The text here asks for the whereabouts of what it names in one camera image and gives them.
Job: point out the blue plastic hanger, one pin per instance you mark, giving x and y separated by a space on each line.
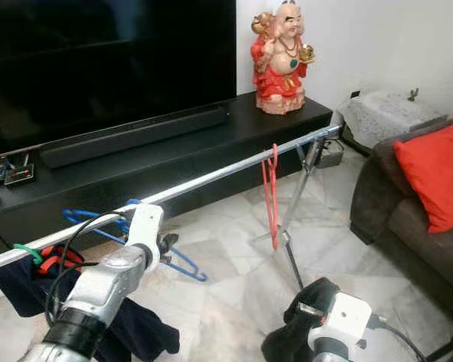
79 216

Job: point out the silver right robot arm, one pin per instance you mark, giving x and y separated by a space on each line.
331 353

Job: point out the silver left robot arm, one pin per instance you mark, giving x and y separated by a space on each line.
98 290

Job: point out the red plastic hanger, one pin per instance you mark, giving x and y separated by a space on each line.
272 226

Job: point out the green plastic hanger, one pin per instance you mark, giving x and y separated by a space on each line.
25 248

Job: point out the silver clothes rack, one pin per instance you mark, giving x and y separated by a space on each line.
219 176

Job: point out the navy blue polo shirt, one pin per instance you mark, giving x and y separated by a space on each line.
143 332

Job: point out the dark brown sofa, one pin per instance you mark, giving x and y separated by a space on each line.
392 226

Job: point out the black tv console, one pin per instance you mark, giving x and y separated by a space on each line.
257 128

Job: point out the grey extension socket box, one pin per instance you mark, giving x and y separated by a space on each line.
331 154

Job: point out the black set-top box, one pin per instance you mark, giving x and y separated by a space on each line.
20 176

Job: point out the black television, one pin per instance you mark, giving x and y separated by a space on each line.
106 68

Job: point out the red cushion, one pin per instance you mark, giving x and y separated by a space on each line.
434 173

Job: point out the red laughing Buddha statue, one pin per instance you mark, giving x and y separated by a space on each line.
279 72

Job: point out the grey lace covered side table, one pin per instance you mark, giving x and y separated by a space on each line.
385 115

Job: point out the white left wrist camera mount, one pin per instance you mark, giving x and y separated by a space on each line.
145 225

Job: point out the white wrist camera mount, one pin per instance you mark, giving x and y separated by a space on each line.
145 225
347 317

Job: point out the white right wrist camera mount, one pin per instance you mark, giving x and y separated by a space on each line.
347 317

